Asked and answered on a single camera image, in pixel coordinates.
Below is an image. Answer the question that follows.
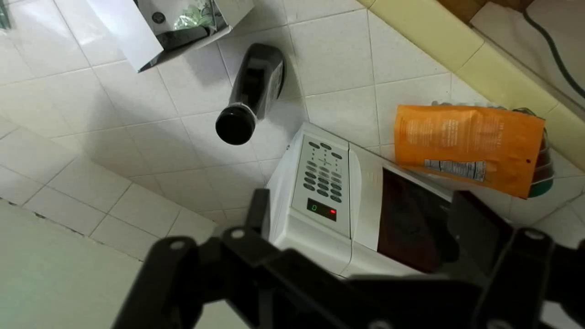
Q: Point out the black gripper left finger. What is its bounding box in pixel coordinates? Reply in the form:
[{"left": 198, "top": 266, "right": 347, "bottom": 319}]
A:
[{"left": 113, "top": 189, "right": 340, "bottom": 329}]

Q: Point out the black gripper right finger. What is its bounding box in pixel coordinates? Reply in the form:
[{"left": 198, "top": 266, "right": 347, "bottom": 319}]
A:
[{"left": 428, "top": 193, "right": 585, "bottom": 329}]

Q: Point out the orange snack bag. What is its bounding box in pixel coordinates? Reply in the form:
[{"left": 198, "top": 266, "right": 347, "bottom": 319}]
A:
[{"left": 393, "top": 105, "right": 554, "bottom": 200}]

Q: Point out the white microwave oven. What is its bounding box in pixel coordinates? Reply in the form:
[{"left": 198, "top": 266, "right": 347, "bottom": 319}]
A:
[{"left": 263, "top": 123, "right": 479, "bottom": 280}]

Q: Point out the white open cardboard box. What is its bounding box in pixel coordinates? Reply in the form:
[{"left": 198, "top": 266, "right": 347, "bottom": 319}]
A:
[{"left": 86, "top": 0, "right": 254, "bottom": 74}]

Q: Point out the black power cable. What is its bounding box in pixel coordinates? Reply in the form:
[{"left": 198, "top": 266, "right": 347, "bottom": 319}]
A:
[{"left": 521, "top": 8, "right": 585, "bottom": 103}]

